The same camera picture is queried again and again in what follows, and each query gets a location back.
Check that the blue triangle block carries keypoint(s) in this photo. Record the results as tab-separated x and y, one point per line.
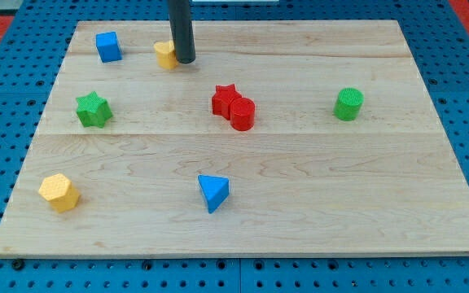
215	191

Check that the red cylinder block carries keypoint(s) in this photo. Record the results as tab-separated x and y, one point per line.
242	114

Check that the green cylinder block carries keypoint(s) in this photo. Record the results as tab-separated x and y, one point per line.
348	104

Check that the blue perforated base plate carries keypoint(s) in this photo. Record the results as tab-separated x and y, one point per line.
31	52

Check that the green star block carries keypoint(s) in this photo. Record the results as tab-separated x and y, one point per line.
92	110

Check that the red star block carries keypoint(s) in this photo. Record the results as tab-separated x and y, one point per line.
224	96

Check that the blue cube block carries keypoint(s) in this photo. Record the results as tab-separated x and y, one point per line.
108	47

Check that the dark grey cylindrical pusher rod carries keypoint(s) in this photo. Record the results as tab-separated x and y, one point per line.
182	31

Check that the yellow hexagon block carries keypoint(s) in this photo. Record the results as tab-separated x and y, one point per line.
59	192

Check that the light wooden board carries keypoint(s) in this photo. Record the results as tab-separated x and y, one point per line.
303	183

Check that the yellow heart block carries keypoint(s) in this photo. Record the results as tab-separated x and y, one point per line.
166	54

